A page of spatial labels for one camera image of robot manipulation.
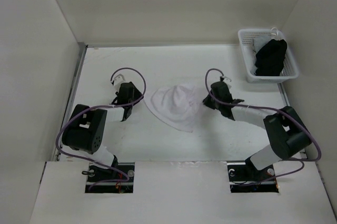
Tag grey white garment in basket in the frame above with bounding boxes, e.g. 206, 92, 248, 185
252, 35, 272, 55

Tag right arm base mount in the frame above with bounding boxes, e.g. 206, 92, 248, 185
227, 162, 279, 193

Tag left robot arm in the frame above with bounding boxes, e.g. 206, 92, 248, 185
62, 82, 142, 181

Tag white tank top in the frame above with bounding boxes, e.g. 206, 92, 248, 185
144, 83, 207, 133

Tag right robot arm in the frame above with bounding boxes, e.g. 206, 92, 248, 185
203, 81, 312, 180

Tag white basket tag loop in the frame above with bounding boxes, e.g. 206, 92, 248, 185
270, 27, 279, 37

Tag white plastic laundry basket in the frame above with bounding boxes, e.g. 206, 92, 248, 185
238, 27, 299, 83

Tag black tank top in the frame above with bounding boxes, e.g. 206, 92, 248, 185
255, 39, 288, 77

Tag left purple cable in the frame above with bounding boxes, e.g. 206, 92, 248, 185
54, 67, 147, 192

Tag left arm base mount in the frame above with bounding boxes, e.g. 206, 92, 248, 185
82, 163, 135, 194

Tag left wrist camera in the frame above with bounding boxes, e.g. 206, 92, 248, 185
111, 74, 125, 89

